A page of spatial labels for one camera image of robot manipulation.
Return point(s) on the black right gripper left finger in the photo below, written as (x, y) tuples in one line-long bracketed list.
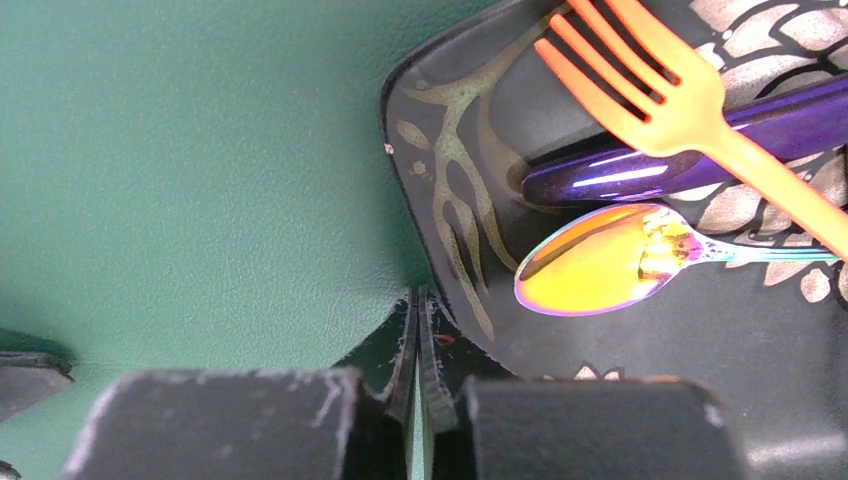
[(347, 421)]

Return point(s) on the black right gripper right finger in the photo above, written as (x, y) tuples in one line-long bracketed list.
[(481, 421)]

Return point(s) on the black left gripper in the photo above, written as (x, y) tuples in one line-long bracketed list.
[(33, 369)]

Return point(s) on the gold copper spoon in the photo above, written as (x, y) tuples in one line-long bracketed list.
[(619, 255)]

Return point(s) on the green placemat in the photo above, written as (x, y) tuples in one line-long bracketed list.
[(196, 184)]

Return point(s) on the black floral square plate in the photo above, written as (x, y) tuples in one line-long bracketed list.
[(465, 114)]

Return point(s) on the orange plastic fork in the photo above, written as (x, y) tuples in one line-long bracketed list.
[(685, 113)]

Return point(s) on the blue plastic knife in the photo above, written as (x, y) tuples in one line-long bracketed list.
[(791, 125)]

